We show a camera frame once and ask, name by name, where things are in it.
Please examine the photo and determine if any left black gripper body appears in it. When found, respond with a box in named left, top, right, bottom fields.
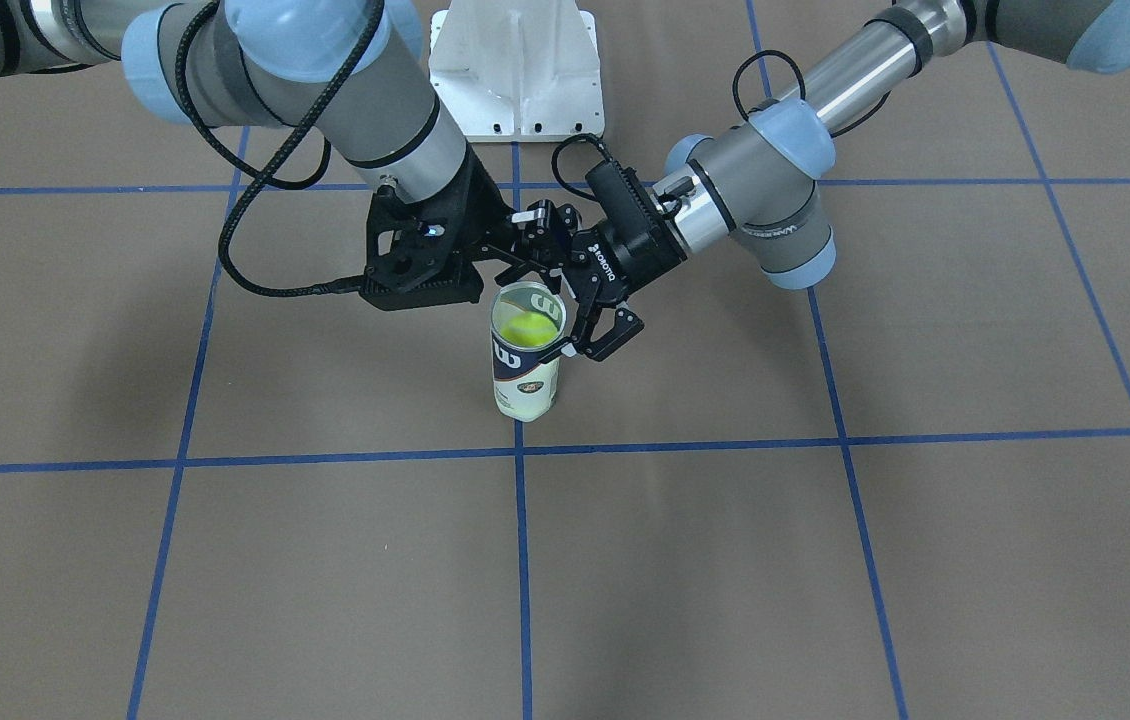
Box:
left=570, top=161, right=687, bottom=307

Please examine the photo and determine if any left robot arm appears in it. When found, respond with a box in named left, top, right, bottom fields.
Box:
left=546, top=1, right=1130, bottom=361

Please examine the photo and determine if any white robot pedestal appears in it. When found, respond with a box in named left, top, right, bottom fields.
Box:
left=425, top=1, right=606, bottom=144

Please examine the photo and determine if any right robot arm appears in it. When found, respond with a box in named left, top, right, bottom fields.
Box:
left=0, top=1, right=575, bottom=310

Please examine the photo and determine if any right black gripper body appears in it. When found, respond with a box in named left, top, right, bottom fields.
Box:
left=360, top=149, right=518, bottom=311

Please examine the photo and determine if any clear tennis ball can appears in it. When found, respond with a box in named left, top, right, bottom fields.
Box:
left=489, top=281, right=568, bottom=391

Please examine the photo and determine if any tennis ball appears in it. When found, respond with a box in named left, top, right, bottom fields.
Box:
left=495, top=379, right=559, bottom=420
left=495, top=311, right=560, bottom=352

